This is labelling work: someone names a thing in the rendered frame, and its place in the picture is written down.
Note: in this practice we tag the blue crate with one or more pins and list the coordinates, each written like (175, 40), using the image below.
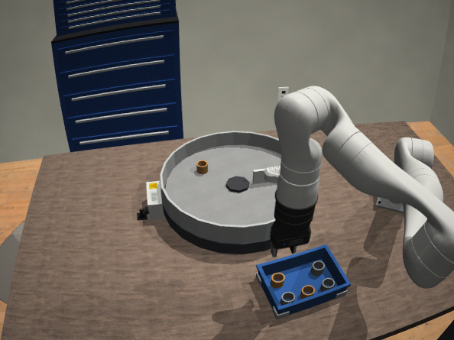
(297, 271)

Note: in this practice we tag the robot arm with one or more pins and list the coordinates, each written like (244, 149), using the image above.
(428, 254)

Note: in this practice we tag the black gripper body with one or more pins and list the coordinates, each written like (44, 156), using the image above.
(294, 208)

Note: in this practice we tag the grey metal ring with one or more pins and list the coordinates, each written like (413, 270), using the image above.
(317, 264)
(287, 295)
(327, 281)

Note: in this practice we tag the bronze bushing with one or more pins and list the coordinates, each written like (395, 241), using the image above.
(202, 167)
(309, 289)
(277, 284)

